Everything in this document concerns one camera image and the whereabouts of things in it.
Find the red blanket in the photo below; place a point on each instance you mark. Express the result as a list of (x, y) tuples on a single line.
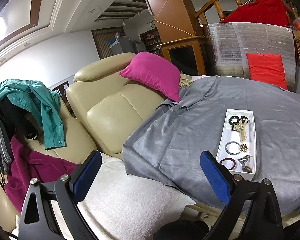
[(261, 11)]

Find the magenta towel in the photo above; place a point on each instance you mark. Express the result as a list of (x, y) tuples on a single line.
[(30, 164)]

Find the wooden cabinet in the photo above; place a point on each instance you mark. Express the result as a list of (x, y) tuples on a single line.
[(181, 35)]

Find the white jewelry tray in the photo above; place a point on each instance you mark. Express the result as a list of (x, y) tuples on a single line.
[(233, 116)]

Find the white fluffy blanket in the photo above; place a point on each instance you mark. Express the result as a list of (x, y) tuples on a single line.
[(122, 206)]

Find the beige leather sofa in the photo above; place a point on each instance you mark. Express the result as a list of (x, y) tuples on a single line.
[(107, 109)]

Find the clear glass bangle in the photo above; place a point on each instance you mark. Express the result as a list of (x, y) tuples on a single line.
[(232, 148)]

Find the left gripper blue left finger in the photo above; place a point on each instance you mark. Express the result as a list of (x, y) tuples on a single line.
[(72, 189)]

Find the magenta pillow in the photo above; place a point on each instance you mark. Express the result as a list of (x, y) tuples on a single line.
[(155, 72)]

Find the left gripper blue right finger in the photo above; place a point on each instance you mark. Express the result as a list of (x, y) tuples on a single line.
[(231, 190)]

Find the silver foil insulation board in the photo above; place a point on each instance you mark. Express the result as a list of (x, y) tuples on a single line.
[(228, 44)]

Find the gold snowflake brooch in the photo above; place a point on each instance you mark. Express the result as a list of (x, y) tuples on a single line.
[(243, 148)]

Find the red cushion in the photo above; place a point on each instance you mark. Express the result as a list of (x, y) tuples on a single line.
[(267, 68)]

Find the cream hair claw clip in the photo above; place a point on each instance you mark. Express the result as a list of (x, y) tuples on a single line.
[(241, 128)]

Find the teal shirt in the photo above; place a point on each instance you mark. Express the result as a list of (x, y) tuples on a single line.
[(42, 103)]

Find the silver metal watch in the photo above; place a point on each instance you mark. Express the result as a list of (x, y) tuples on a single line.
[(243, 161)]

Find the grey table cloth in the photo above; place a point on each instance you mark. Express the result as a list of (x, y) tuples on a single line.
[(167, 146)]

